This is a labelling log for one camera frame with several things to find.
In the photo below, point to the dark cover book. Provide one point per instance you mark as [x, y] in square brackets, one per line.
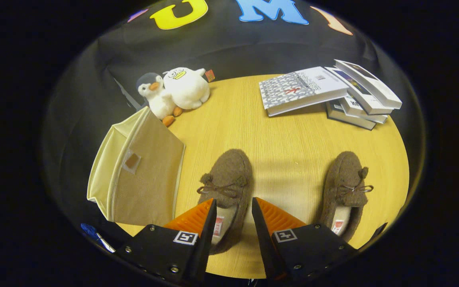
[349, 117]

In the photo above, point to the white book with dark spine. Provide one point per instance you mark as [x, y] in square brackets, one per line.
[367, 116]

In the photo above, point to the plain white thick book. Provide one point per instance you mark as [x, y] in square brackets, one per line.
[373, 81]

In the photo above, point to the grey patterned book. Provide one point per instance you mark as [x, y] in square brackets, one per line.
[293, 89]

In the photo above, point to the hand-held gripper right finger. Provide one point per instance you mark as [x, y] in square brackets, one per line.
[263, 239]

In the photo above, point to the white duck plush toy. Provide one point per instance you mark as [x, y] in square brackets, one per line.
[187, 89]

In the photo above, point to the brown fuzzy slipper shoe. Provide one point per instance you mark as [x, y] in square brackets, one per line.
[229, 167]
[343, 171]

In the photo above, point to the blue and white object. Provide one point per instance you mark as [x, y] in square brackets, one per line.
[90, 230]

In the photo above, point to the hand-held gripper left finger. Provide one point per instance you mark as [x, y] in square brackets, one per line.
[207, 239]

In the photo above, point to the grey-headed penguin plush toy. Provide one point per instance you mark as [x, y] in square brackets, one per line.
[159, 101]

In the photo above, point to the beige fabric storage box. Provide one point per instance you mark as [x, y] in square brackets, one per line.
[146, 179]

